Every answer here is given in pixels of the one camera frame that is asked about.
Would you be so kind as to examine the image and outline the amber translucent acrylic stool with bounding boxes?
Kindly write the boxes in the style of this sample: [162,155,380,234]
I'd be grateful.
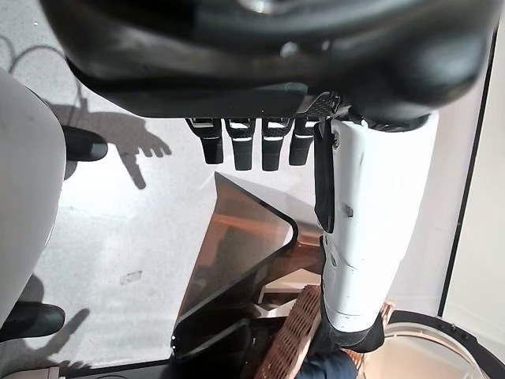
[170,171,329,361]

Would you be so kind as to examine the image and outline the round glass washing machine door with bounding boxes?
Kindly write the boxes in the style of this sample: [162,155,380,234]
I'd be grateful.
[369,310,485,379]

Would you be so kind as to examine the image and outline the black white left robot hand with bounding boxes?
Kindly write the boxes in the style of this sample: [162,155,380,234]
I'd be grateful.
[39,0,494,355]

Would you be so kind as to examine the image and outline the blue garment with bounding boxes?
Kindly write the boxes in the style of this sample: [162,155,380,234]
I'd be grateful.
[298,348,357,379]

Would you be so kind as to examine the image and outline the black left robot foot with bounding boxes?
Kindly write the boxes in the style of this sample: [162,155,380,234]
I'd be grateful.
[62,125,109,163]

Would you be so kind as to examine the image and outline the black right robot foot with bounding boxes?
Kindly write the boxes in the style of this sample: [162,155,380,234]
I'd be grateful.
[0,302,66,341]

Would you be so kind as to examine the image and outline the black robot foot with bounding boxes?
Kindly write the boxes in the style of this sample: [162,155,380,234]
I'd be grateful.
[62,125,109,163]
[0,302,66,341]

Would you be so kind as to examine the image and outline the thin black wall edge strip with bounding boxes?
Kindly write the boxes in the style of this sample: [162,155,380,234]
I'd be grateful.
[436,37,499,317]

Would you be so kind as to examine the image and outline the rectangular wicker laundry basket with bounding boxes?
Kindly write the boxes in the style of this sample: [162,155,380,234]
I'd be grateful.
[255,283,396,379]

